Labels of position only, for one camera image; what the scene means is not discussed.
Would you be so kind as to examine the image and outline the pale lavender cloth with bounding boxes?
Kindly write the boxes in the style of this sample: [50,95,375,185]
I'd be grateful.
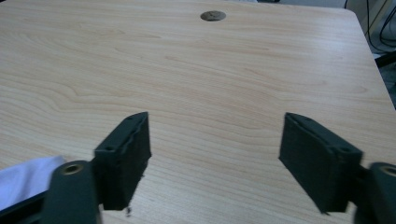
[0,155,67,213]

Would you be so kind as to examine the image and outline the black cables behind wooden desk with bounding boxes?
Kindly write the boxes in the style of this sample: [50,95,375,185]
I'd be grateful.
[343,0,396,54]

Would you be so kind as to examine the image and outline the black metal stand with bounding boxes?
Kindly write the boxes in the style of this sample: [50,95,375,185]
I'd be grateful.
[375,49,396,69]

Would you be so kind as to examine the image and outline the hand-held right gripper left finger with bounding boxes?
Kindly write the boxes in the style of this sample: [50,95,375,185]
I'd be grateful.
[92,111,152,211]

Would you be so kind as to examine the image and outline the round grey table grommet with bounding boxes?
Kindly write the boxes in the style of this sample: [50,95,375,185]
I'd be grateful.
[200,10,227,22]

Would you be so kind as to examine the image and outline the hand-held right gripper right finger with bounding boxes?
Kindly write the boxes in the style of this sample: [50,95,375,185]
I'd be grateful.
[278,112,363,215]

